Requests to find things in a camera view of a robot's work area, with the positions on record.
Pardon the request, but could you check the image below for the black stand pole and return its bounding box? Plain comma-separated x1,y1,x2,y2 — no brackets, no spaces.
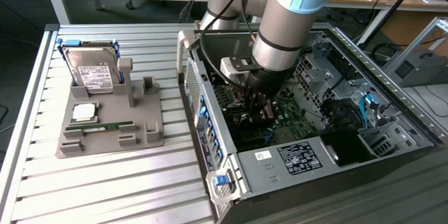
356,0,429,49

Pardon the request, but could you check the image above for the black plastic air duct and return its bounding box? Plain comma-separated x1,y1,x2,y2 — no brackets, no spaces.
320,129,379,167

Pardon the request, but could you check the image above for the black wire bundle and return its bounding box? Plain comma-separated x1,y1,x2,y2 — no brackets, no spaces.
321,98,361,130

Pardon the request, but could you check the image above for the blue card retainer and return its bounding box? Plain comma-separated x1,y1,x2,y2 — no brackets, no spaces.
197,95,225,166

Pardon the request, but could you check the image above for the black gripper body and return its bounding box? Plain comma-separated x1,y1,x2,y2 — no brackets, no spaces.
245,68,292,98

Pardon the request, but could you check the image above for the silver CPU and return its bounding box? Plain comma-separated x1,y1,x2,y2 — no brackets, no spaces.
72,102,99,123

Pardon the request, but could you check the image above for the open grey PC case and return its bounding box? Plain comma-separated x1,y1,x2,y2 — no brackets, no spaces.
176,23,448,224

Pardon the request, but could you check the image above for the black coiled cable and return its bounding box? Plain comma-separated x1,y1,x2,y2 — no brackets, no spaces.
371,42,397,62

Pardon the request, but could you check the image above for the green RAM stick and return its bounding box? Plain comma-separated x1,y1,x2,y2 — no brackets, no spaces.
65,123,136,132

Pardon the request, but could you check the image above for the silver hard disk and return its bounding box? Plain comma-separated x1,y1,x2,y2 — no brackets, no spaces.
67,47,121,95

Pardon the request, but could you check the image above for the grey parts rack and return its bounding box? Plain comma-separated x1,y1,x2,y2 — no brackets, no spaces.
55,57,165,159

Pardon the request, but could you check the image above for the grey chipset heat sink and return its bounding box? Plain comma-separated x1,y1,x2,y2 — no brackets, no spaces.
275,126,299,143

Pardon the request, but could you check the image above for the small metal disk bay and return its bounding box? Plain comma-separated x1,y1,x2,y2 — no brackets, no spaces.
356,120,421,159

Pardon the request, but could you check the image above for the blue case latch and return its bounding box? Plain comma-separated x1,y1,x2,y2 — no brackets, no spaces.
213,174,231,187

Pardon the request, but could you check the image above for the large metal disk bay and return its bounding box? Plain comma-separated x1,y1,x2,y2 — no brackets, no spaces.
292,37,355,116

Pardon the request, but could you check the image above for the grey computer tower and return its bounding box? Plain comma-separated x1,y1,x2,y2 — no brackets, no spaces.
383,48,448,88

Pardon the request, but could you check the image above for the aluminium profile frame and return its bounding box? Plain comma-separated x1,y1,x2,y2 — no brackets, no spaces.
405,16,448,59

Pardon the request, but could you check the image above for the black hanging cable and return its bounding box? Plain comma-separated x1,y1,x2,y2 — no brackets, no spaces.
176,0,200,23

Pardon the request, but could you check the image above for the green motherboard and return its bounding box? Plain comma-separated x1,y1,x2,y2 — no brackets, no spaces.
212,77,317,151

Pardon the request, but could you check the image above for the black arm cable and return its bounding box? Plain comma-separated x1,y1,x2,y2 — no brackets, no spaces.
199,0,259,91

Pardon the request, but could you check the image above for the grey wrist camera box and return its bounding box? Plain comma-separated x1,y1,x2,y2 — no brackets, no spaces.
219,56,256,84

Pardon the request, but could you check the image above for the black expansion slot blue clip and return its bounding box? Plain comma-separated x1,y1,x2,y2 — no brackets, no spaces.
233,133,277,145

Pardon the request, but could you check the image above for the blue wire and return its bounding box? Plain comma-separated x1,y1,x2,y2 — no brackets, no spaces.
359,91,381,130

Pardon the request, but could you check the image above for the blue disk carrier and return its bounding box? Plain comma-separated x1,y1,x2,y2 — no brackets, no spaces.
55,38,123,88

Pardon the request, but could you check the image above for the grey power supply unit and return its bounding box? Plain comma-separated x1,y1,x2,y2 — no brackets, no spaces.
231,136,343,200

